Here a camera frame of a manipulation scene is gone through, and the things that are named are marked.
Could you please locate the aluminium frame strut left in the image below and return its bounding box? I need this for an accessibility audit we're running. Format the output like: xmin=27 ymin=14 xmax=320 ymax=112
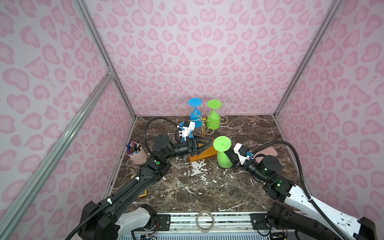
xmin=1 ymin=72 xmax=115 ymax=240

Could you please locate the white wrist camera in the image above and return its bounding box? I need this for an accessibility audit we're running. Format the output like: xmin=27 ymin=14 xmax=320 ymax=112
xmin=234 ymin=143 xmax=253 ymax=165
xmin=176 ymin=121 xmax=196 ymax=142

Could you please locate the gold wire rack wooden base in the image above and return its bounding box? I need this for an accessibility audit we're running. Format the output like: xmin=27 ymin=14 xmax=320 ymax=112
xmin=179 ymin=101 xmax=229 ymax=163

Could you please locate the green wine glass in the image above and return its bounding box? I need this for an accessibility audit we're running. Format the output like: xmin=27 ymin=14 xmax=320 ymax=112
xmin=213 ymin=136 xmax=233 ymax=168
xmin=207 ymin=100 xmax=222 ymax=130

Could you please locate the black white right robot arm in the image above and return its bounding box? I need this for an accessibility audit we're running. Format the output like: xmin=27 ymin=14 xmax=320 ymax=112
xmin=224 ymin=146 xmax=377 ymax=240

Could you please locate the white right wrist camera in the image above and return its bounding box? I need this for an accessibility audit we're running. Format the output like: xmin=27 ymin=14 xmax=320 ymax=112
xmin=234 ymin=143 xmax=253 ymax=165

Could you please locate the blue wine glass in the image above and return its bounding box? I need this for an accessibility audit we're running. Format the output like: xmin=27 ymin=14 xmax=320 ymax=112
xmin=179 ymin=121 xmax=196 ymax=142
xmin=188 ymin=98 xmax=203 ymax=128

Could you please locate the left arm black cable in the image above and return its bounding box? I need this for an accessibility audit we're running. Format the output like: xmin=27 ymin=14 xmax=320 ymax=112
xmin=64 ymin=116 xmax=181 ymax=240

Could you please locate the pink pen holder cup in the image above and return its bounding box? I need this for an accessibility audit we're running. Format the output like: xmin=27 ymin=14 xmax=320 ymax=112
xmin=126 ymin=141 xmax=147 ymax=165

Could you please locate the pink pencil case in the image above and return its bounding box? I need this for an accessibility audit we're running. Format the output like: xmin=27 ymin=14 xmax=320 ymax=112
xmin=255 ymin=147 xmax=278 ymax=163

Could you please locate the clear tape roll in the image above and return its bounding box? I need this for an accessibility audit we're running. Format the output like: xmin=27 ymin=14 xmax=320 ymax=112
xmin=195 ymin=210 xmax=215 ymax=233

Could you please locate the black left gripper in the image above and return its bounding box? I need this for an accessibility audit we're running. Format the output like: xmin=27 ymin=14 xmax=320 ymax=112
xmin=164 ymin=136 xmax=212 ymax=162

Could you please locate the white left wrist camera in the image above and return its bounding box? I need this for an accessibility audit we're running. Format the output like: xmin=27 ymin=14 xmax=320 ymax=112
xmin=176 ymin=121 xmax=196 ymax=142

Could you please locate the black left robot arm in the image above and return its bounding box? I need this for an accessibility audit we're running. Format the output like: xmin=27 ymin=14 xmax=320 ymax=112
xmin=66 ymin=135 xmax=213 ymax=240

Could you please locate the yellow calculator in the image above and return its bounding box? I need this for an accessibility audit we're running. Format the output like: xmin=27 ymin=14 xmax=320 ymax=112
xmin=138 ymin=190 xmax=148 ymax=198

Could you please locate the aluminium front rail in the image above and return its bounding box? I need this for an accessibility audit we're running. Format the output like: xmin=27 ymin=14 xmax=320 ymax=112
xmin=78 ymin=211 xmax=346 ymax=240

